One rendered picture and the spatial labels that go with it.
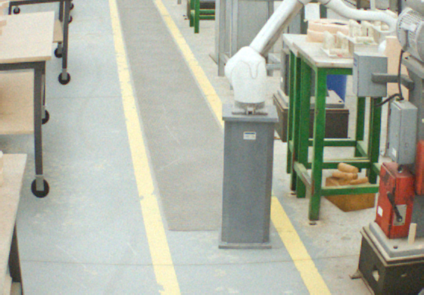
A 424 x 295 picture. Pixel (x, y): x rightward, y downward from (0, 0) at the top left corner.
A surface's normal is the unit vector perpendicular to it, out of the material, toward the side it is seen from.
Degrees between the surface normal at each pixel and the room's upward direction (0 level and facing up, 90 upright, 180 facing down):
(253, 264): 0
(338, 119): 90
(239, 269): 0
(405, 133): 90
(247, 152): 90
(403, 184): 90
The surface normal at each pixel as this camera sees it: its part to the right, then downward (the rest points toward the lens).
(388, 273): 0.12, 0.26
